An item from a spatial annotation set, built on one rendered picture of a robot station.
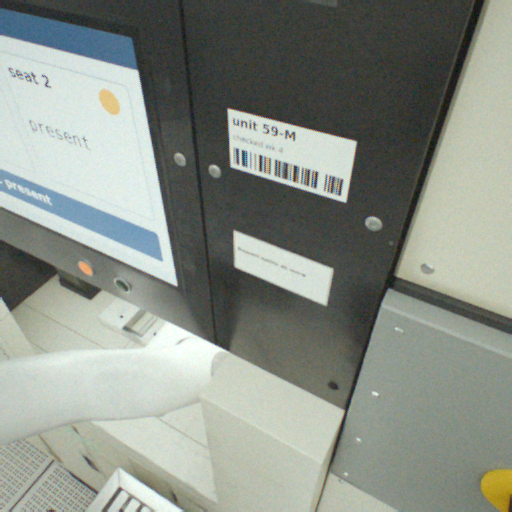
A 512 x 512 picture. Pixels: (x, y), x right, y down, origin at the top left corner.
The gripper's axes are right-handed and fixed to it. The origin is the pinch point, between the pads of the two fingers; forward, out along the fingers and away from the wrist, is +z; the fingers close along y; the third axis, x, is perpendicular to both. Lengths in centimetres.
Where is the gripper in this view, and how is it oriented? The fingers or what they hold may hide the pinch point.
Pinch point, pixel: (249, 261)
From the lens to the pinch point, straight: 81.6
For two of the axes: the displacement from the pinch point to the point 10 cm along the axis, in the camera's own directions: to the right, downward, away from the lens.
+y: 8.7, 3.4, -3.5
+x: 0.0, -7.1, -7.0
